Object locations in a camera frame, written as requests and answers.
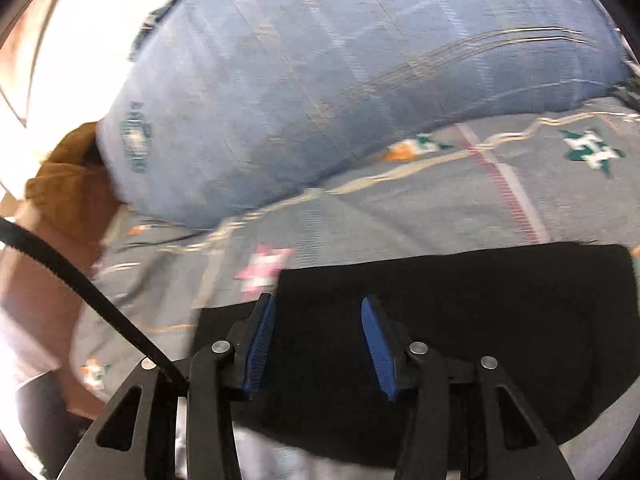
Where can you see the blue plaid pillow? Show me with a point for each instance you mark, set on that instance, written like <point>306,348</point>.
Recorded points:
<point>320,90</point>

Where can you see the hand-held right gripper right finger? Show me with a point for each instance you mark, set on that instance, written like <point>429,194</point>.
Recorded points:
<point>378,345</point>

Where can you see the grey patterned bed sheet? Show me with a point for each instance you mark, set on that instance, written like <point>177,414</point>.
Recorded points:
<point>440,195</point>

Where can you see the black pants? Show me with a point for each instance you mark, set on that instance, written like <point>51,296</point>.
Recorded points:
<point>500,340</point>

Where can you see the mustard brown cloth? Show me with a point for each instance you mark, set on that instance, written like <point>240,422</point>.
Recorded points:
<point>67,185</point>

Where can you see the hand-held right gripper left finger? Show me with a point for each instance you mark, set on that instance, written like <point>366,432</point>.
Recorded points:
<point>261,341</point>

